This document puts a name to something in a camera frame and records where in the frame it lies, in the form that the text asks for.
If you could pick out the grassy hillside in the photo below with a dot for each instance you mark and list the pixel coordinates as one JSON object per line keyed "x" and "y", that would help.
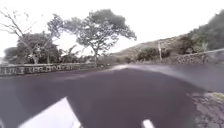
{"x": 140, "y": 47}

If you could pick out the dark asphalt road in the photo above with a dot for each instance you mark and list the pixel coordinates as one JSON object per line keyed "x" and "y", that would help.
{"x": 116, "y": 96}

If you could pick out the dark bush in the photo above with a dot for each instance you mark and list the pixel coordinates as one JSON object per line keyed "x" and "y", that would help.
{"x": 148, "y": 54}

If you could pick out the large leafy tree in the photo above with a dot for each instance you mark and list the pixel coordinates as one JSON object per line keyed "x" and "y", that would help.
{"x": 100, "y": 26}

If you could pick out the pale pole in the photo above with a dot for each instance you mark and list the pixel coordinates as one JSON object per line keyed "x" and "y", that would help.
{"x": 160, "y": 51}

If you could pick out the dark clump of trees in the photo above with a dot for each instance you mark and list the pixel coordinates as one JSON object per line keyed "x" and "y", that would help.
{"x": 50, "y": 53}

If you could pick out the robot's own part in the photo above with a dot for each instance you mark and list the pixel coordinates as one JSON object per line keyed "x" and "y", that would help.
{"x": 147, "y": 124}

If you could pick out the low stone railing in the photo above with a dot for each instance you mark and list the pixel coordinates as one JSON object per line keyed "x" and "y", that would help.
{"x": 40, "y": 69}

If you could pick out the trees on slope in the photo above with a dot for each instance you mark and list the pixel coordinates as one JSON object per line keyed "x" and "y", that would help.
{"x": 213, "y": 30}

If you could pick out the cracked stone verge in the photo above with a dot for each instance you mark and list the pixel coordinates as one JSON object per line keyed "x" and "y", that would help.
{"x": 210, "y": 113}

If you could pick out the rough stone wall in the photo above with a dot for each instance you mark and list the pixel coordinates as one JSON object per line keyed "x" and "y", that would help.
{"x": 193, "y": 58}

